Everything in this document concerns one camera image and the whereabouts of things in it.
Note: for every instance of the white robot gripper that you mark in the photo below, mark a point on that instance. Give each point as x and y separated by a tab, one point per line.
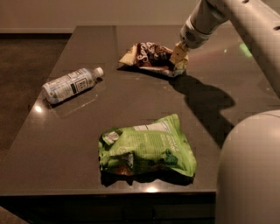
194	37

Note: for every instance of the brown chip bag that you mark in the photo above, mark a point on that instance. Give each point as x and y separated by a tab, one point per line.
152	57

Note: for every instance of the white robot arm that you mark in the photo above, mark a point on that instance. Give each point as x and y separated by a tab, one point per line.
238	145

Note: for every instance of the green rice chip bag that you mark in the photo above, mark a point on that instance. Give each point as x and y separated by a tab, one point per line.
140	149

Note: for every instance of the clear plastic water bottle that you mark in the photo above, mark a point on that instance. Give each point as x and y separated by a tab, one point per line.
71	84

